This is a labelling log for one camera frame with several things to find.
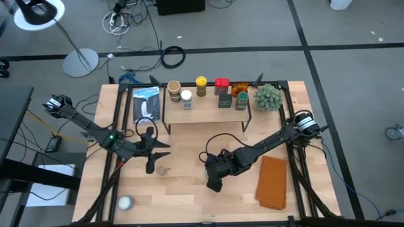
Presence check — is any white ball left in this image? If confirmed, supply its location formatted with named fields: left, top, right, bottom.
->
left=117, top=195, right=135, bottom=211

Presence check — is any black floor tape strip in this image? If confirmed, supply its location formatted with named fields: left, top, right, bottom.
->
left=0, top=42, right=404, bottom=62
left=286, top=0, right=365, bottom=221

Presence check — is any black power brick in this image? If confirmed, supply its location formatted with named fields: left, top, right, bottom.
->
left=45, top=135, right=63, bottom=153

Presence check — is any black aluminium table frame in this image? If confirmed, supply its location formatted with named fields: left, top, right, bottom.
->
left=72, top=80, right=343, bottom=227

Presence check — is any yellow floor cable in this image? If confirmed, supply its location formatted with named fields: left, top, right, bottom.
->
left=25, top=110, right=91, bottom=146

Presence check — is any grey caster wheel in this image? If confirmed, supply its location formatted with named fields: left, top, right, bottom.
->
left=384, top=124, right=404, bottom=141

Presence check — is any blue network cable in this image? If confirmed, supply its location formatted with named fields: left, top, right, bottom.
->
left=118, top=73, right=137, bottom=84

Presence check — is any white box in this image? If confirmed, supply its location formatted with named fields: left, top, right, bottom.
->
left=25, top=163, right=76, bottom=207

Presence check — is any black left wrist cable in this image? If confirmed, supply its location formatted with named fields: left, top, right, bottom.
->
left=135, top=116, right=158, bottom=139

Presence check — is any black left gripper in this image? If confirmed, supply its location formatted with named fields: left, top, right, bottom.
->
left=127, top=125, right=172, bottom=175

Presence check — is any waterfall picture book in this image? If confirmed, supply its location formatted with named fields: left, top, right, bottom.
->
left=132, top=86, right=162, bottom=124

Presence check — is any wooden shelf with black legs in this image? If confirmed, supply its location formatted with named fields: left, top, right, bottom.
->
left=161, top=85, right=253, bottom=136

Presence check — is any green-lidded glass herb jar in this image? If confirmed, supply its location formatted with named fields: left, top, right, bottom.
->
left=235, top=91, right=249, bottom=111

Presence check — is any orange spice pouch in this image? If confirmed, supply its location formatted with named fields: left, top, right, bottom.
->
left=230, top=81, right=250, bottom=98

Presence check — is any long blue floor cable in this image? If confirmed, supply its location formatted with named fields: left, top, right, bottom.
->
left=320, top=138, right=404, bottom=221

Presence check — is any yellow-lidded chili onion shaker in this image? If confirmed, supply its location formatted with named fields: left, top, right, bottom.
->
left=195, top=76, right=208, bottom=98

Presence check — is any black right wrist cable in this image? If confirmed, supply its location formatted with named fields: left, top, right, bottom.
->
left=198, top=132, right=244, bottom=165

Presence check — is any dark green spice tin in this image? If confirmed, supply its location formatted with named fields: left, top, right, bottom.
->
left=218, top=93, right=233, bottom=109

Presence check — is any orange folded cloth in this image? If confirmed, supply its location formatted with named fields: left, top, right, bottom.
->
left=255, top=155, right=288, bottom=211

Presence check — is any black desk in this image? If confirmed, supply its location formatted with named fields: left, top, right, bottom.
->
left=0, top=84, right=35, bottom=165

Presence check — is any furikake jar with metal lid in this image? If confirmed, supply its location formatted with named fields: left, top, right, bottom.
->
left=167, top=79, right=182, bottom=103

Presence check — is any black caster wheel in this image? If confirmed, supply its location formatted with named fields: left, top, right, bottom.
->
left=0, top=58, right=10, bottom=79

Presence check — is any green succulent in patterned pot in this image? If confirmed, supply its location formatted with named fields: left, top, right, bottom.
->
left=253, top=83, right=284, bottom=112

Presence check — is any red-lidded rectangular spice jar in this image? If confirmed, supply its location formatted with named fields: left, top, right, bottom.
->
left=214, top=78, right=230, bottom=96

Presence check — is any white power strip with cables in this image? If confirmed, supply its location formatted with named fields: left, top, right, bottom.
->
left=102, top=8, right=131, bottom=36

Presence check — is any white container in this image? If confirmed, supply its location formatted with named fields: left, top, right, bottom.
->
left=330, top=0, right=354, bottom=11

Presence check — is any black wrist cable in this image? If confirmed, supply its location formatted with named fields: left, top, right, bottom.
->
left=135, top=116, right=158, bottom=139
left=198, top=132, right=244, bottom=165

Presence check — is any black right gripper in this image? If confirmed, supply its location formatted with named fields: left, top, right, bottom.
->
left=203, top=149, right=241, bottom=193

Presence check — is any black floor box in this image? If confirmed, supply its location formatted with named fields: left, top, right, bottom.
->
left=156, top=0, right=206, bottom=16

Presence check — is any coiled black cable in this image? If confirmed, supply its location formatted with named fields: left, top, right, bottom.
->
left=160, top=45, right=186, bottom=69

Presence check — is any white floor lamp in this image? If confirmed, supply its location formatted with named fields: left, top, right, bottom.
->
left=14, top=0, right=100, bottom=79

